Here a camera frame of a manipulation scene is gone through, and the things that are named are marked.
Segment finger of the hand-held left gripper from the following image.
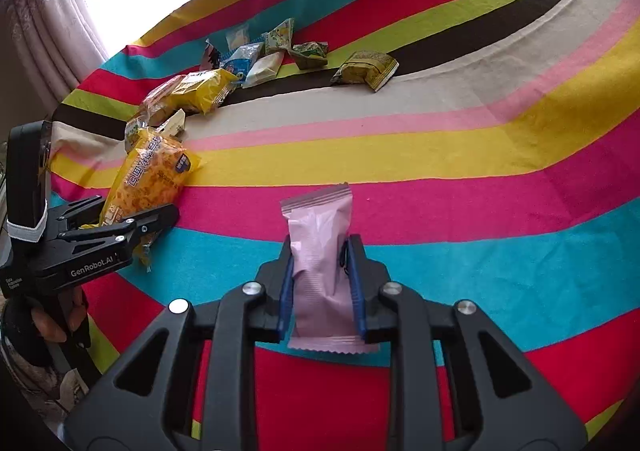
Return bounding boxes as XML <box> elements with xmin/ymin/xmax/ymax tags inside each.
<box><xmin>50</xmin><ymin>196</ymin><xmax>107</xmax><ymax>233</ymax></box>
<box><xmin>59</xmin><ymin>204</ymin><xmax>181</xmax><ymax>258</ymax></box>

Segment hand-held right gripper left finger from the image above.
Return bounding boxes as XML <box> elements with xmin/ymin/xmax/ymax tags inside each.
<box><xmin>60</xmin><ymin>236</ymin><xmax>296</xmax><ymax>451</ymax></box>

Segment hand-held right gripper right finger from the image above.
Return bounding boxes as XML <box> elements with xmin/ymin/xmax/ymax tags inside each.
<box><xmin>345</xmin><ymin>233</ymin><xmax>588</xmax><ymax>451</ymax></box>

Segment orange cracker packet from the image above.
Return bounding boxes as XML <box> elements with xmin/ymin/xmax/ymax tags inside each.
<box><xmin>99</xmin><ymin>128</ymin><xmax>202</xmax><ymax>273</ymax></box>

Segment pink snack packet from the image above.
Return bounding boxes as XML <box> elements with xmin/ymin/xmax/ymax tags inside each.
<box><xmin>279</xmin><ymin>183</ymin><xmax>381</xmax><ymax>357</ymax></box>

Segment clear bread packet orange print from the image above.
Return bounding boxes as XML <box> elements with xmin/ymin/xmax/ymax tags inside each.
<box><xmin>139</xmin><ymin>75</ymin><xmax>187</xmax><ymax>128</ymax></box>

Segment clear white cake packet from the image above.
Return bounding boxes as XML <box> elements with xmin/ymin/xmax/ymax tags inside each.
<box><xmin>242</xmin><ymin>53</ymin><xmax>284</xmax><ymax>90</ymax></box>

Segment person's left hand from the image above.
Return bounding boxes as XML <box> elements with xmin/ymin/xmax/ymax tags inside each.
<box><xmin>30</xmin><ymin>287</ymin><xmax>88</xmax><ymax>344</ymax></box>

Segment small green white packet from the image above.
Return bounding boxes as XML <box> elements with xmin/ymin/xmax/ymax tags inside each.
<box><xmin>124</xmin><ymin>115</ymin><xmax>152</xmax><ymax>152</ymax></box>

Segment small cream packet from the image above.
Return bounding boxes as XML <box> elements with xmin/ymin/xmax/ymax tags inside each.
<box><xmin>157</xmin><ymin>108</ymin><xmax>187</xmax><ymax>138</ymax></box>

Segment striped colourful blanket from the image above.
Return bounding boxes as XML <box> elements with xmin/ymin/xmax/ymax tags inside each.
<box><xmin>47</xmin><ymin>0</ymin><xmax>640</xmax><ymax>451</ymax></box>

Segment blue white snack packet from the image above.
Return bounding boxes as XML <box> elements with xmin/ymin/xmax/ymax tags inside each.
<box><xmin>220</xmin><ymin>42</ymin><xmax>266</xmax><ymax>82</ymax></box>

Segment beige patterned curtain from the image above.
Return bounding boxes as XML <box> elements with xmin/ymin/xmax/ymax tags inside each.
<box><xmin>0</xmin><ymin>0</ymin><xmax>132</xmax><ymax>92</ymax></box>

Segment clear packet yellow biscuit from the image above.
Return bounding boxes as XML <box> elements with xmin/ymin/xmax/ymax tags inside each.
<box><xmin>225</xmin><ymin>23</ymin><xmax>252</xmax><ymax>52</ymax></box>

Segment olive yellow snack packet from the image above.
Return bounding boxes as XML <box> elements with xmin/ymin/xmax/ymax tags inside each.
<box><xmin>330</xmin><ymin>50</ymin><xmax>400</xmax><ymax>92</ymax></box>

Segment green white cartoon packet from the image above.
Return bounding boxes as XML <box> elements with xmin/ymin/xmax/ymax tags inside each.
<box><xmin>262</xmin><ymin>18</ymin><xmax>296</xmax><ymax>56</ymax></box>

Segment dark green snack packet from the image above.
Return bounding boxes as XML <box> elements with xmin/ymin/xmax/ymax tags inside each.
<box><xmin>290</xmin><ymin>41</ymin><xmax>329</xmax><ymax>71</ymax></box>

